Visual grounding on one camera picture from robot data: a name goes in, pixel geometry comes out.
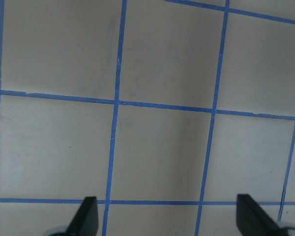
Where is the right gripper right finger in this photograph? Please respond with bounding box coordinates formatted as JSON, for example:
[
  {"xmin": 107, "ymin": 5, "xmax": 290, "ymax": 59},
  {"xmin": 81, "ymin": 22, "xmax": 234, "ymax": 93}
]
[{"xmin": 236, "ymin": 194, "xmax": 284, "ymax": 236}]

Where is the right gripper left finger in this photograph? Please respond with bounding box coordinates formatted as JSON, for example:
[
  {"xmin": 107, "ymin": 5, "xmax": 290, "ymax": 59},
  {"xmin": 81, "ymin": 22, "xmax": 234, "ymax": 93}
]
[{"xmin": 65, "ymin": 196, "xmax": 99, "ymax": 236}]

